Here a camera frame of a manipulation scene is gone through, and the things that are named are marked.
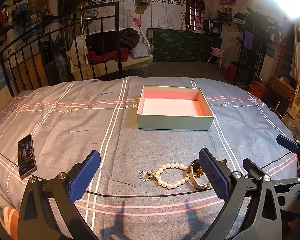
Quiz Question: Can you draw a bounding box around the gold watch beige strap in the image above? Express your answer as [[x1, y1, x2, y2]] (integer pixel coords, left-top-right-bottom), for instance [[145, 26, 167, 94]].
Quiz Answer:
[[186, 158, 228, 190]]

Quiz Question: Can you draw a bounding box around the white pearl bracelet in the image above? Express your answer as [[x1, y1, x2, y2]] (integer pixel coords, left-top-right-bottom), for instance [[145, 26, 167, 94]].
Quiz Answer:
[[155, 163, 191, 190]]

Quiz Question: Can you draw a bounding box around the black smartphone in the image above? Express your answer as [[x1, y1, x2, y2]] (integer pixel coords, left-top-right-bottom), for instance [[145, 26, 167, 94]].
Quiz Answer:
[[17, 134, 37, 179]]

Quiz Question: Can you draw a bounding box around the blue striped bed sheet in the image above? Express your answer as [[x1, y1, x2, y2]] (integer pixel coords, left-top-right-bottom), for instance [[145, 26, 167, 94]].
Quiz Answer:
[[0, 77, 297, 239]]

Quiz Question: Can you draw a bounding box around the gold flower brooch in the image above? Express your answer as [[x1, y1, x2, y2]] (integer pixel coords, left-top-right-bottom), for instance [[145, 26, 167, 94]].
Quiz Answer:
[[147, 171, 160, 181]]

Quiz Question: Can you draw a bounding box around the red bucket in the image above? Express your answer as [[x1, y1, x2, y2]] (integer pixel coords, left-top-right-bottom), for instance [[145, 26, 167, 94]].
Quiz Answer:
[[248, 79, 268, 99]]

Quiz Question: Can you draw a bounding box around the pale green pink-lined box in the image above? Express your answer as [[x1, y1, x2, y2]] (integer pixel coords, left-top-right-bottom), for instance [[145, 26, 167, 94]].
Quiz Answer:
[[137, 86, 215, 131]]

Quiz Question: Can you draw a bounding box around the pink basin on stool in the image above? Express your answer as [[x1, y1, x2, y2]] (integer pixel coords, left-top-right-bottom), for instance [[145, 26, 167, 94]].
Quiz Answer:
[[207, 47, 224, 68]]

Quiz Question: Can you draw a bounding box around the white wicker swing seat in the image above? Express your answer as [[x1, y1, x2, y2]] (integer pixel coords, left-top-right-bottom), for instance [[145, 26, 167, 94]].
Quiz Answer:
[[67, 27, 153, 80]]

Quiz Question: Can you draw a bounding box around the green patterned cabinet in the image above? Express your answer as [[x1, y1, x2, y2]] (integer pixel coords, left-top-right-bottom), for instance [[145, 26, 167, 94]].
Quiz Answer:
[[147, 28, 222, 62]]

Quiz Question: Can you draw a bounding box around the red and black clothes pile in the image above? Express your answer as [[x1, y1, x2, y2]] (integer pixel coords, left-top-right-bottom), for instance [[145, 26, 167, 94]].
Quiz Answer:
[[85, 28, 140, 64]]

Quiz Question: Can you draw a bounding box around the grey pillow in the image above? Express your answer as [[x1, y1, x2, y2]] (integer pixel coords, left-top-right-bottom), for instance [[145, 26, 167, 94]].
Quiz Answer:
[[130, 42, 150, 59]]

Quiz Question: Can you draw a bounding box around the red phone booth cabinet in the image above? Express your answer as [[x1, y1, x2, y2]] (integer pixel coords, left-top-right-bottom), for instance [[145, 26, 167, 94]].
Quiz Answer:
[[185, 0, 205, 31]]

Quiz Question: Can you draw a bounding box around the black iron bed frame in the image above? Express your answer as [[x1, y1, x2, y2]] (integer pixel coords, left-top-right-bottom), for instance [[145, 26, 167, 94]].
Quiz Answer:
[[0, 2, 120, 96]]

